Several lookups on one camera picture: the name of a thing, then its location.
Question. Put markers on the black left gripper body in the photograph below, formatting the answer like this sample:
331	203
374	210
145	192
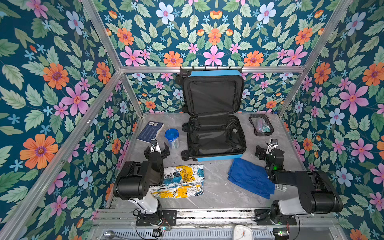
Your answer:
156	151

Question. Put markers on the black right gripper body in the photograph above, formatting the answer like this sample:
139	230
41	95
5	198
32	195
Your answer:
268	151

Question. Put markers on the dark blue paperback book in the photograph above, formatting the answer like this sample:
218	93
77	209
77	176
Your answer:
150	131

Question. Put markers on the clear black-trimmed toiletry pouch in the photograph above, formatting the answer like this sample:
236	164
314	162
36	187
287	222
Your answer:
261	124

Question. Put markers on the aluminium cage frame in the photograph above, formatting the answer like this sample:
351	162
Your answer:
78	76

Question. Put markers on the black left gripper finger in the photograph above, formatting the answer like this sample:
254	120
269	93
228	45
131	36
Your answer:
147	152
165	151

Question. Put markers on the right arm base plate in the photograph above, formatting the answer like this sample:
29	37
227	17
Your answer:
266	218

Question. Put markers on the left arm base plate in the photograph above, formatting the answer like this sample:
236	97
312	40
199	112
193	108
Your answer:
163	218

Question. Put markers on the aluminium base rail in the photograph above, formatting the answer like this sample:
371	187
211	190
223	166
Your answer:
210	218

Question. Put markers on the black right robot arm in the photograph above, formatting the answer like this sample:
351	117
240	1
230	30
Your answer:
316	194

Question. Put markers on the blue t-shirt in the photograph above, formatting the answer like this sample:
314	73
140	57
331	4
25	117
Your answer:
251	177

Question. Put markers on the blue hard-shell suitcase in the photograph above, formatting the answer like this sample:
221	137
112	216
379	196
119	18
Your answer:
212	99

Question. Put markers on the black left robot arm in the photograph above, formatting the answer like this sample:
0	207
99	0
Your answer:
135	179

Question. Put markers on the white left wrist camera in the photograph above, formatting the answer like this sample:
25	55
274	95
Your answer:
153	143

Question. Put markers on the clear container blue lid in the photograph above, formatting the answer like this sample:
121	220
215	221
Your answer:
172	136

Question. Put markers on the white yellow teal printed garment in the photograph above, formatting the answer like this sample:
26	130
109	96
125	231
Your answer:
180	182

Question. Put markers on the white desk clock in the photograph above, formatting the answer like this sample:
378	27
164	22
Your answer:
241	232

